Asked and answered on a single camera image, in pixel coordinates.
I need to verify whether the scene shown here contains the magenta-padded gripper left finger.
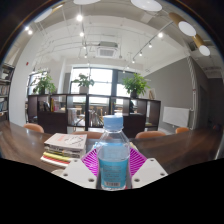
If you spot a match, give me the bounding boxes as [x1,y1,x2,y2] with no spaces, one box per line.
[60,148,101,190]

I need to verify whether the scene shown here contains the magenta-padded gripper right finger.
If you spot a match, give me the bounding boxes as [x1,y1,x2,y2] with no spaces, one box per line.
[128,148,169,190]

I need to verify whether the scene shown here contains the clear water bottle blue cap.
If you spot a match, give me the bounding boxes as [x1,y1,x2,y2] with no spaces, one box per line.
[95,114,132,191]

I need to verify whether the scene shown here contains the stack of books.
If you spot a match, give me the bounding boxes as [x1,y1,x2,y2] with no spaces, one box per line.
[39,132,88,169]

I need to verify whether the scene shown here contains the group of orange chairs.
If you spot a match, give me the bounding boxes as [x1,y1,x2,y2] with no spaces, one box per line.
[22,122,224,140]

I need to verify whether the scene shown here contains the low dark shelf unit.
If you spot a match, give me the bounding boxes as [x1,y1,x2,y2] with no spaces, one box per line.
[27,93,162,139]

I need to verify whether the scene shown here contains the bushy potted plant dark pot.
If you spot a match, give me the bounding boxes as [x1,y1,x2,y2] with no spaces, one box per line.
[122,72,151,99]

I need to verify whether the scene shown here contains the potted plant in white pot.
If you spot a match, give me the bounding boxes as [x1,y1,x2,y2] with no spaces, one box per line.
[71,73,95,95]

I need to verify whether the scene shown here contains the potted plant with drooping leaves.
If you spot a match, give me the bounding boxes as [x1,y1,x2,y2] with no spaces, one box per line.
[32,73,58,96]

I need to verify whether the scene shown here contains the tall dark bookshelf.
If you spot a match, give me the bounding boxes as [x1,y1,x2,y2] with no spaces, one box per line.
[0,63,16,123]

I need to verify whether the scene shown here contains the ceiling air conditioner unit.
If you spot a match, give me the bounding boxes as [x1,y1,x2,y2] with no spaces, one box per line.
[95,41,119,59]

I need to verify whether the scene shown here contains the group of ceiling spot lights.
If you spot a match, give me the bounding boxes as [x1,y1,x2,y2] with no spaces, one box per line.
[24,13,166,64]

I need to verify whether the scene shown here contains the group of round ceiling panels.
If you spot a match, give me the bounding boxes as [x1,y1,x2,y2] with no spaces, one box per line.
[33,0,212,57]

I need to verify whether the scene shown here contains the white wall radiator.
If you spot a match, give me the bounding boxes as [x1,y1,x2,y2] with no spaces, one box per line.
[162,106,191,128]

